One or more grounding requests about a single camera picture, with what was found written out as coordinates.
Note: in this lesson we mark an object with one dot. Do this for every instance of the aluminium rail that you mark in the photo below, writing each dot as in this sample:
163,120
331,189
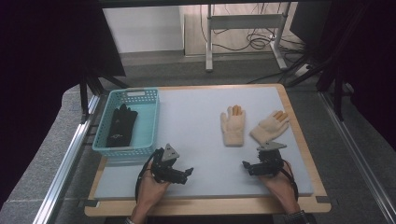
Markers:
68,155
358,146

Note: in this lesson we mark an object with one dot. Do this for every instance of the white power strip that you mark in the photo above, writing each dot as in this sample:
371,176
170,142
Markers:
302,70

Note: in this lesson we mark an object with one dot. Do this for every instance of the black glove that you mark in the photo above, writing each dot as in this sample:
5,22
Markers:
121,126

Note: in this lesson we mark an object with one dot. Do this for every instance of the white metal stand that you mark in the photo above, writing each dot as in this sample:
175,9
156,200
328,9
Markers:
246,21

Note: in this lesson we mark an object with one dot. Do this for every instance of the cream fleece glove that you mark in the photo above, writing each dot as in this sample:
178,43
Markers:
269,128
233,129

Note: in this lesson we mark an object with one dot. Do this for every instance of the light blue plastic basket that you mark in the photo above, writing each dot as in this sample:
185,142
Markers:
146,124

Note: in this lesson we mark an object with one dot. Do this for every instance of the person's right hand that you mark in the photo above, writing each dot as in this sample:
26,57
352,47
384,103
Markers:
278,186

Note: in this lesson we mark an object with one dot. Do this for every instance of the white table mat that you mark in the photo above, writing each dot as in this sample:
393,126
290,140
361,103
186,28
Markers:
199,124

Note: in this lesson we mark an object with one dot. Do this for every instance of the black tripod legs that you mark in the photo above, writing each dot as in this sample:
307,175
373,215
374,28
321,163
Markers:
84,96
337,93

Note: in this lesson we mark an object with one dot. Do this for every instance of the wooden table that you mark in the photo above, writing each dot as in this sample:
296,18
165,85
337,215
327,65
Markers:
199,207

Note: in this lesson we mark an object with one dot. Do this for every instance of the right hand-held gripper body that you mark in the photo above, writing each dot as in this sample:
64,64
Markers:
271,158

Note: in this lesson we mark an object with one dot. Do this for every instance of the grey tape strip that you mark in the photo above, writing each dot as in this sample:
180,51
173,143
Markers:
88,203
323,199

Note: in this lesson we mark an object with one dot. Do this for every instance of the person's left hand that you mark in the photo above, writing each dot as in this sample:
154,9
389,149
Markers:
151,189

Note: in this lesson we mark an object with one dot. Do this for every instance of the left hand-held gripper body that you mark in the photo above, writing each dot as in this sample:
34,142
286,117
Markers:
165,165

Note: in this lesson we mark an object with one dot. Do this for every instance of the dark wristwatch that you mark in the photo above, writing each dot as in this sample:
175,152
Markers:
294,217

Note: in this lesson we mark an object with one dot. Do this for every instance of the black curtain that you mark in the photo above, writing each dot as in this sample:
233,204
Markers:
46,62
367,46

